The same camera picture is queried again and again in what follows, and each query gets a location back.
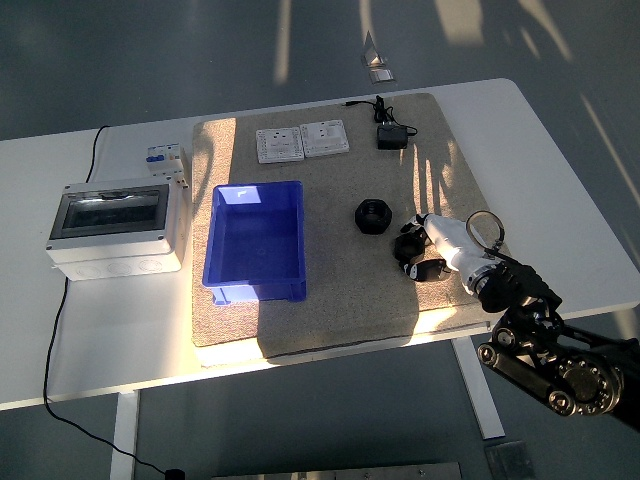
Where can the black power adapter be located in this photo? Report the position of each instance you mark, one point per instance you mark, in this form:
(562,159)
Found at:
(392,137)

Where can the black plug on floor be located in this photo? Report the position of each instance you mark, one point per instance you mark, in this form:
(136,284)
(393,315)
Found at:
(175,474)

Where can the white electrical distribution box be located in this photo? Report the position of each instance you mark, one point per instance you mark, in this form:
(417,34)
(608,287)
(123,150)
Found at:
(112,235)

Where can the small grey metal plate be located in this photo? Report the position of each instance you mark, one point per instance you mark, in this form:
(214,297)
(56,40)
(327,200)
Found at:
(510,462)

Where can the white blue circuit breaker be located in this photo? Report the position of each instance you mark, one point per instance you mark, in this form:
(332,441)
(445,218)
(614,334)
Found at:
(162,157)

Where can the blue plastic box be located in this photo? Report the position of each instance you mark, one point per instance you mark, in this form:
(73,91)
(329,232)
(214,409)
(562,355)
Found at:
(255,240)

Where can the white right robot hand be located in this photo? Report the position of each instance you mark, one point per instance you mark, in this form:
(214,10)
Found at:
(452,245)

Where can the black hexagonal nut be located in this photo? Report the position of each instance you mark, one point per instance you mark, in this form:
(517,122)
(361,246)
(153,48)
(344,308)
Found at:
(409,248)
(373,216)

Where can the grey-brown mat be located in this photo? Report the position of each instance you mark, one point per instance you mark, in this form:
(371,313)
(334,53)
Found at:
(345,280)

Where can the silver floor socket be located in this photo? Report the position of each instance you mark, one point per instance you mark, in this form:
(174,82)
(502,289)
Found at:
(374,57)

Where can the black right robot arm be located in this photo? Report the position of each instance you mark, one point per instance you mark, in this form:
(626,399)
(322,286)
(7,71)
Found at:
(585,385)

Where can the white table leg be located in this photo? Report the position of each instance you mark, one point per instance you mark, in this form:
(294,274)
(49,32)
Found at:
(477,390)
(124,435)

